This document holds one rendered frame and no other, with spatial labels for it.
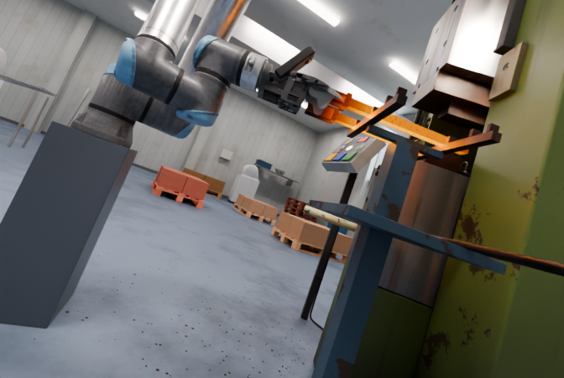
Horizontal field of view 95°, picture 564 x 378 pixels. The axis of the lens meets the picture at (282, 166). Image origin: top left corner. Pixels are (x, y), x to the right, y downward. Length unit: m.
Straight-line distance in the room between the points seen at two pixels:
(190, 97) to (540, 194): 0.84
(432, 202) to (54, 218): 1.21
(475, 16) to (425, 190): 0.79
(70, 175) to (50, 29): 9.59
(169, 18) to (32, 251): 0.79
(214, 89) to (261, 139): 9.18
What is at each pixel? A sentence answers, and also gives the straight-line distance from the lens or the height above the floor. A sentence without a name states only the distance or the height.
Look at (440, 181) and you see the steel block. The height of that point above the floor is 0.87.
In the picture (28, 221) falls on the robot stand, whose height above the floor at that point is 0.30.
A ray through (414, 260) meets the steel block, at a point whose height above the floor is 0.59.
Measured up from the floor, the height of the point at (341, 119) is 0.91.
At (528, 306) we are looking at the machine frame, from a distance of 0.85.
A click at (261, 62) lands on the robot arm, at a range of 0.67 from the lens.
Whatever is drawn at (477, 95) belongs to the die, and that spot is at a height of 1.30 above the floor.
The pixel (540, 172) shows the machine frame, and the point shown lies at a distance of 0.88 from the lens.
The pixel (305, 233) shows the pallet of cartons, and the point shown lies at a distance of 4.07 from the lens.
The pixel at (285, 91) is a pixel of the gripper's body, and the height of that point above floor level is 0.87.
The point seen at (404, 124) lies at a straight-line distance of 0.75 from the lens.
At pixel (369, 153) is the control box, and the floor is 1.06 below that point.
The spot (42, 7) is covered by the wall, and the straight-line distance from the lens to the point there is 10.81.
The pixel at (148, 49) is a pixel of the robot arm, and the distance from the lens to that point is 0.65.
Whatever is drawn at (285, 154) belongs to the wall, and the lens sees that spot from 10.12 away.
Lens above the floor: 0.62
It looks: 7 degrees up
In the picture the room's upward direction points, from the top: 21 degrees clockwise
